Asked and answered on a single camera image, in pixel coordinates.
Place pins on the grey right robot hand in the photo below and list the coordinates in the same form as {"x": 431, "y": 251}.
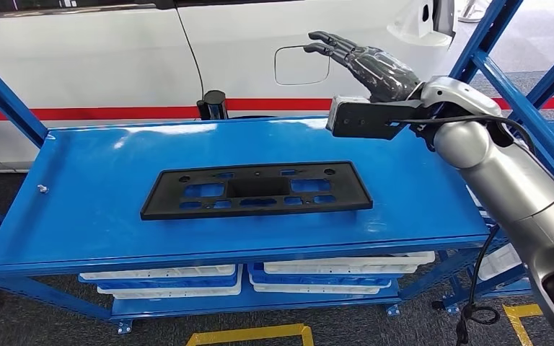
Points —
{"x": 382, "y": 71}

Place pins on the black plastic mounting plate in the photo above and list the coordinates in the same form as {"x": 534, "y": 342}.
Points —
{"x": 258, "y": 211}

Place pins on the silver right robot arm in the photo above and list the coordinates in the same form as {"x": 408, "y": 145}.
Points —
{"x": 511, "y": 191}

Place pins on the white stand base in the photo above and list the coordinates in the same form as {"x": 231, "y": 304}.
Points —
{"x": 470, "y": 12}

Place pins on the white plastic crate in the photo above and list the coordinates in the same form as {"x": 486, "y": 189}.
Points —
{"x": 344, "y": 266}
{"x": 315, "y": 289}
{"x": 162, "y": 272}
{"x": 497, "y": 260}
{"x": 172, "y": 293}

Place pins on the white car body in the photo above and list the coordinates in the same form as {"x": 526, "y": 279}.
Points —
{"x": 90, "y": 57}

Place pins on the small white bolt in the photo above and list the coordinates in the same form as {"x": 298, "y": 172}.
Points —
{"x": 43, "y": 188}

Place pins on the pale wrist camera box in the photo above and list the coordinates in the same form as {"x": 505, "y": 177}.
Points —
{"x": 363, "y": 119}

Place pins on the black cylindrical barrier post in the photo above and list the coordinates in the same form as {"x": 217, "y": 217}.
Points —
{"x": 212, "y": 105}

